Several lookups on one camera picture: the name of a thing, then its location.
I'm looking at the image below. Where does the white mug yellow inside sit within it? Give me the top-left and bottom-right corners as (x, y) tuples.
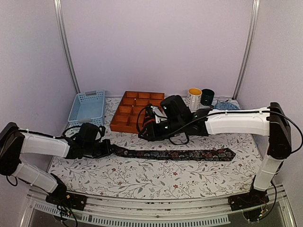
(187, 88), (202, 112)

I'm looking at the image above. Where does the light blue plastic basket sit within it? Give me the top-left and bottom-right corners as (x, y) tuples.
(68, 89), (106, 126)

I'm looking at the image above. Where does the dark green mug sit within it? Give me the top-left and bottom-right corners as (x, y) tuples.
(201, 88), (214, 106)

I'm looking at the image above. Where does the aluminium frame post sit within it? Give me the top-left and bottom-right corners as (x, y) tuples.
(232, 0), (260, 100)
(53, 0), (80, 94)

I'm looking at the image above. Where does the aluminium front rail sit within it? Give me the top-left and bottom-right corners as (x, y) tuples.
(22, 192), (296, 227)

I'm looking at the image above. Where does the dark floral necktie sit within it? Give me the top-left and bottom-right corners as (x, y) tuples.
(113, 146), (236, 162)

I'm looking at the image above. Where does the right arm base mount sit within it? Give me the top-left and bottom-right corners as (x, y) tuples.
(228, 188), (269, 211)

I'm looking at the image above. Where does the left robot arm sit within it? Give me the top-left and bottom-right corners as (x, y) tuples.
(0, 122), (114, 205)

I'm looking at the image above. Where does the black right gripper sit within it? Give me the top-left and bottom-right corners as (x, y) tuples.
(138, 118), (184, 142)

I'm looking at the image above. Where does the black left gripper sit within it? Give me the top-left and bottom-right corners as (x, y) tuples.
(84, 139), (116, 159)

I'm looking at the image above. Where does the right aluminium frame post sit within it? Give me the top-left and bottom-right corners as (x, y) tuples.
(232, 0), (260, 100)

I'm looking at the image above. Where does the left aluminium frame post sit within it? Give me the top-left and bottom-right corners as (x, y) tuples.
(53, 0), (80, 94)

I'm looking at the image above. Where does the orange wooden divider tray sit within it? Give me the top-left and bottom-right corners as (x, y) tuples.
(110, 91), (165, 134)

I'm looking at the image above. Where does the blue glass tray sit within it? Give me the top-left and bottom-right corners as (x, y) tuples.
(214, 99), (241, 110)

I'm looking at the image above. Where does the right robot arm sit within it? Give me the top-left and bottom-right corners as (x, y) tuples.
(136, 95), (298, 206)

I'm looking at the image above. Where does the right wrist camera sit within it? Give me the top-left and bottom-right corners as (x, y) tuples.
(150, 105), (168, 123)

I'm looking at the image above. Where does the floral patterned tablecloth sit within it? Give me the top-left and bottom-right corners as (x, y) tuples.
(47, 96), (269, 199)

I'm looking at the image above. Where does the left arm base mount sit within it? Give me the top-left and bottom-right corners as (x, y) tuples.
(45, 173), (87, 211)

